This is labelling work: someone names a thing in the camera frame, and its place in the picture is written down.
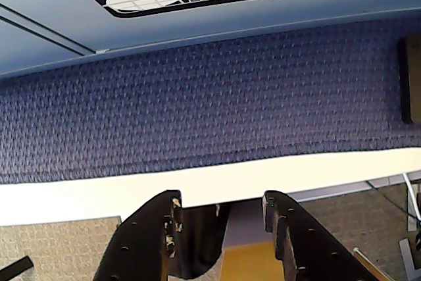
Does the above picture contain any black flat bar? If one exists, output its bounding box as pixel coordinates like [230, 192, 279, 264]
[0, 255, 35, 281]

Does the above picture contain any yellow wooden board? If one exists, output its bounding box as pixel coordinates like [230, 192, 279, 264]
[219, 240, 284, 281]

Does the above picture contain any blue dish-rack print cabinet door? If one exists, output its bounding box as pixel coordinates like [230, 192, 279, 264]
[0, 0, 421, 80]

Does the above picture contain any white angle bracket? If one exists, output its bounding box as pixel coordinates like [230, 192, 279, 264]
[399, 237, 421, 281]

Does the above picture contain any black rectangular box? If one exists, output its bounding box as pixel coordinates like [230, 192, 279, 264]
[398, 35, 421, 125]

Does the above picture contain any white cable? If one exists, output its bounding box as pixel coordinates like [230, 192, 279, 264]
[402, 172, 421, 220]

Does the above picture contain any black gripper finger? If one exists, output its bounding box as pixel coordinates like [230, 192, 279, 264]
[262, 190, 386, 281]
[93, 190, 184, 281]

